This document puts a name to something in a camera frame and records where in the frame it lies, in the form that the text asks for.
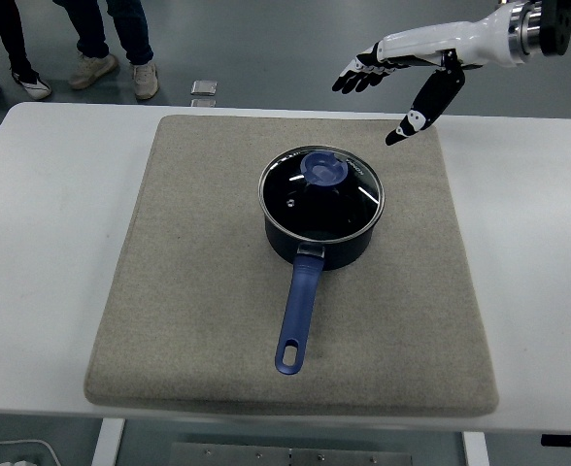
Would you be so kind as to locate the white rounded tray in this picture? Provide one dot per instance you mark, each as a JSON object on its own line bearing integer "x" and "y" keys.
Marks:
{"x": 47, "y": 449}

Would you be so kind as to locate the black bar under table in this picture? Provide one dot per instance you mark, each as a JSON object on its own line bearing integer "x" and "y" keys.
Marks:
{"x": 569, "y": 441}

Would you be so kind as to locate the white crumpled object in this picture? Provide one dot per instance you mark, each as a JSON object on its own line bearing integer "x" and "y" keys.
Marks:
{"x": 16, "y": 462}

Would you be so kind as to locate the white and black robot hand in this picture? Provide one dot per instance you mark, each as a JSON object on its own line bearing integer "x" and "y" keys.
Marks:
{"x": 441, "y": 39}

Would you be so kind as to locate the white table leg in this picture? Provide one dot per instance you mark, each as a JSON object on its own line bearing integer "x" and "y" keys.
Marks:
{"x": 107, "y": 444}
{"x": 476, "y": 451}

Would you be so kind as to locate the beige fabric mat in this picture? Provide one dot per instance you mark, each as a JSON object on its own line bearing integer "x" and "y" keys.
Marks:
{"x": 193, "y": 291}

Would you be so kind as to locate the glass pot lid blue knob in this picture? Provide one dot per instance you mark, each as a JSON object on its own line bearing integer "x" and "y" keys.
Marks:
{"x": 322, "y": 170}

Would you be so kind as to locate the small silver floor plate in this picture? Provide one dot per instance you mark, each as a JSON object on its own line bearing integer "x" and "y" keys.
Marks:
{"x": 204, "y": 87}
{"x": 203, "y": 103}

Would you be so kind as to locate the person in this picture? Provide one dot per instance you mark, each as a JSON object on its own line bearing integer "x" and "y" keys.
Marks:
{"x": 11, "y": 34}
{"x": 91, "y": 29}

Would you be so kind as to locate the grey metal plate with screws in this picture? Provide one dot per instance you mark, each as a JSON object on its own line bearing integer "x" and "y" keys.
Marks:
{"x": 246, "y": 456}

